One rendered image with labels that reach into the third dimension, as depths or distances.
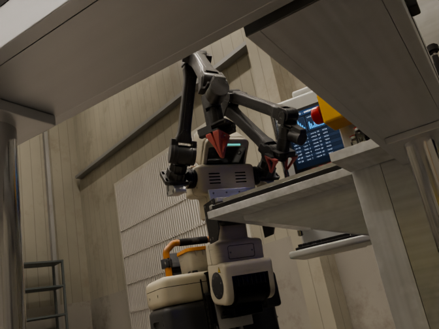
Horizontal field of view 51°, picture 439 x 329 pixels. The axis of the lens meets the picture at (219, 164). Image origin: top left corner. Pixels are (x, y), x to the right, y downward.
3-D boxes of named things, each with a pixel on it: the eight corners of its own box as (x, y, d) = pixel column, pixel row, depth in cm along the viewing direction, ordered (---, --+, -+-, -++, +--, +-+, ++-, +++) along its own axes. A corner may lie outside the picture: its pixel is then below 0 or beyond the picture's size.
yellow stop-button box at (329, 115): (365, 119, 102) (357, 91, 104) (356, 111, 96) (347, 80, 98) (332, 131, 105) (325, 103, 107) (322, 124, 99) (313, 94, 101)
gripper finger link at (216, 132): (223, 152, 131) (217, 123, 134) (202, 160, 134) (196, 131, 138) (234, 157, 137) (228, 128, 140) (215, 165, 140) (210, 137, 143)
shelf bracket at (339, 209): (381, 232, 110) (366, 181, 114) (378, 232, 108) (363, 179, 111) (257, 262, 126) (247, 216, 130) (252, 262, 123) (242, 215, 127)
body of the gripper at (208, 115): (225, 123, 133) (221, 100, 135) (196, 136, 137) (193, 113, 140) (237, 128, 138) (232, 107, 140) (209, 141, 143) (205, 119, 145)
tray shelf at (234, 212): (434, 197, 159) (433, 192, 159) (388, 162, 101) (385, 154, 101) (306, 231, 181) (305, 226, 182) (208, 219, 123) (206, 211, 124)
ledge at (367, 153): (415, 152, 96) (412, 143, 97) (402, 138, 85) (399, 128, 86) (350, 172, 103) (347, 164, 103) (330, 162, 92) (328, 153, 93)
